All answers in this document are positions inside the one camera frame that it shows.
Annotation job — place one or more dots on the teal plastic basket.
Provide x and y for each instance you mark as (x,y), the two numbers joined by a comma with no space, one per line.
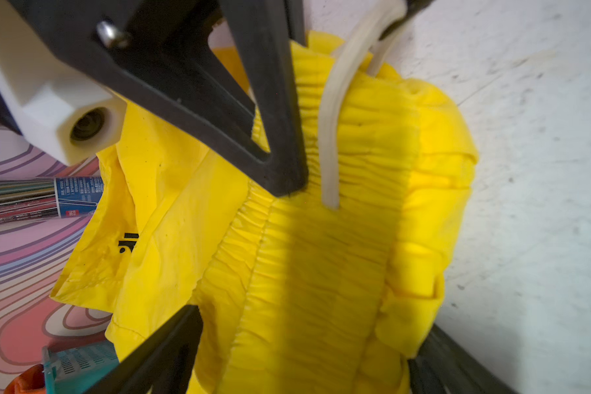
(78,369)

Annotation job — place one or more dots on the yellow shorts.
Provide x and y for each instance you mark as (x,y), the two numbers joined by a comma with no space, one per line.
(295,297)

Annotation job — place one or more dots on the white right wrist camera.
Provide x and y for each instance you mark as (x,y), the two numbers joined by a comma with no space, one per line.
(55,107)

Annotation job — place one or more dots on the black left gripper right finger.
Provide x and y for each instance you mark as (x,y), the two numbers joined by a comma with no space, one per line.
(443,366)

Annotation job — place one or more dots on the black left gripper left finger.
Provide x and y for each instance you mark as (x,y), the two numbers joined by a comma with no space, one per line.
(163,363)

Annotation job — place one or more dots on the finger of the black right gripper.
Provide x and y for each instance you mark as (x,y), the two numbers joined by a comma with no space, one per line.
(220,71)

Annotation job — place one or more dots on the orange cloth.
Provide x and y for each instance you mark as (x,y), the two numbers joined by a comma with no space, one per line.
(29,382)

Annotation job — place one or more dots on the tall blue lid pencil tube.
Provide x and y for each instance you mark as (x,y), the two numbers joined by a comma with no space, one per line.
(46,198)

